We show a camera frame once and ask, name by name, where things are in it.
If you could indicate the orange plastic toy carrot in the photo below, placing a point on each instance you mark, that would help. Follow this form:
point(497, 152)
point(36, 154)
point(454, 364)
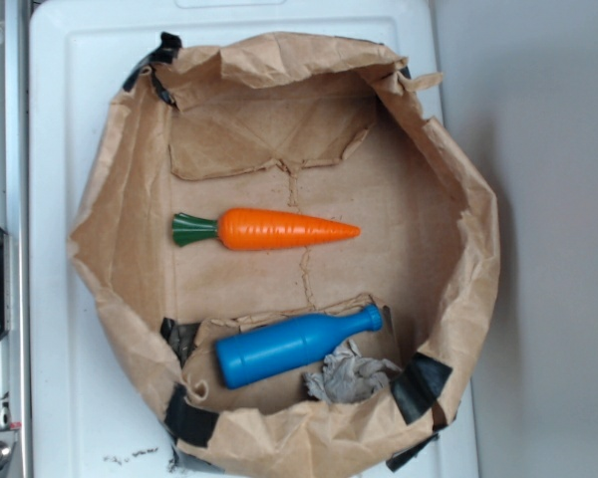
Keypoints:
point(248, 229)

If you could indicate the blue plastic toy bottle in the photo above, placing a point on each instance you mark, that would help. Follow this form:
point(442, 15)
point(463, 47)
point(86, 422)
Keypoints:
point(270, 350)

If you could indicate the crumpled grey paper towel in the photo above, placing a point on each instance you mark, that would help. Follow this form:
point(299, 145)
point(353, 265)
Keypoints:
point(348, 377)

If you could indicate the brown paper bag enclosure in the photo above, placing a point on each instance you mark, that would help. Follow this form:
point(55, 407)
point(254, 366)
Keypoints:
point(314, 125)

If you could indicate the aluminium frame rail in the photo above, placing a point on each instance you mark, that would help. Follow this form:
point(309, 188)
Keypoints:
point(15, 394)

